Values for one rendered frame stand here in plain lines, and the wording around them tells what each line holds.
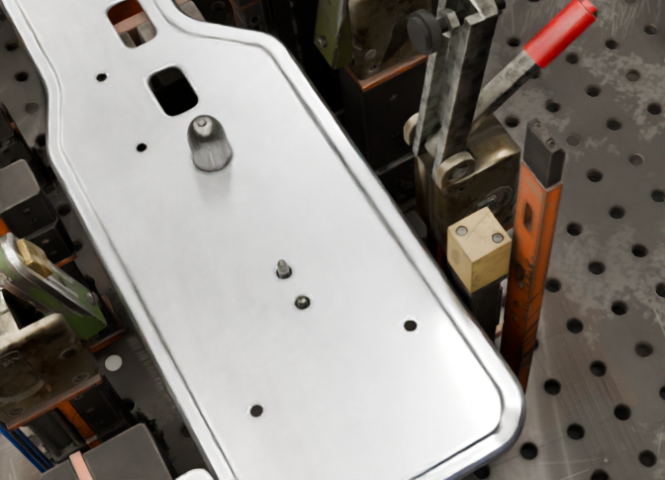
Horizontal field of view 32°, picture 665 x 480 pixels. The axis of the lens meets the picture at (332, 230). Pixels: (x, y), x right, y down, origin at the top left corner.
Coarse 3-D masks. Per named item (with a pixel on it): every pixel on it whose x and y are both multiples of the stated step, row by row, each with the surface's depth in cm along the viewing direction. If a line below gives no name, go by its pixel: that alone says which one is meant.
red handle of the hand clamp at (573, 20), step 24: (576, 0) 81; (552, 24) 82; (576, 24) 81; (528, 48) 82; (552, 48) 82; (504, 72) 84; (528, 72) 83; (480, 96) 84; (504, 96) 84; (480, 120) 85; (432, 144) 86
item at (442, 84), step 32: (448, 0) 74; (480, 0) 73; (416, 32) 73; (448, 32) 74; (480, 32) 74; (448, 64) 79; (480, 64) 77; (448, 96) 79; (416, 128) 86; (448, 128) 81
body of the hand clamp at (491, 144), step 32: (480, 128) 88; (416, 160) 91; (480, 160) 87; (512, 160) 88; (416, 192) 95; (448, 192) 87; (480, 192) 89; (512, 192) 92; (448, 224) 92; (512, 224) 97
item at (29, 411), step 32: (0, 288) 86; (0, 320) 85; (32, 320) 91; (64, 320) 86; (0, 352) 84; (32, 352) 86; (64, 352) 88; (0, 384) 87; (32, 384) 90; (64, 384) 92; (96, 384) 94; (0, 416) 91; (32, 416) 93; (64, 416) 101; (96, 416) 100; (128, 416) 107; (32, 448) 105; (64, 448) 104
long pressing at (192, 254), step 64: (0, 0) 106; (64, 0) 104; (64, 64) 101; (128, 64) 100; (192, 64) 100; (256, 64) 99; (64, 128) 98; (128, 128) 97; (256, 128) 96; (320, 128) 95; (64, 192) 95; (128, 192) 94; (192, 192) 94; (256, 192) 93; (320, 192) 93; (384, 192) 92; (128, 256) 91; (192, 256) 91; (256, 256) 90; (320, 256) 90; (384, 256) 89; (192, 320) 88; (256, 320) 88; (320, 320) 87; (384, 320) 87; (448, 320) 86; (192, 384) 86; (256, 384) 85; (320, 384) 85; (384, 384) 84; (448, 384) 84; (512, 384) 83; (256, 448) 83; (320, 448) 83; (384, 448) 82; (448, 448) 82
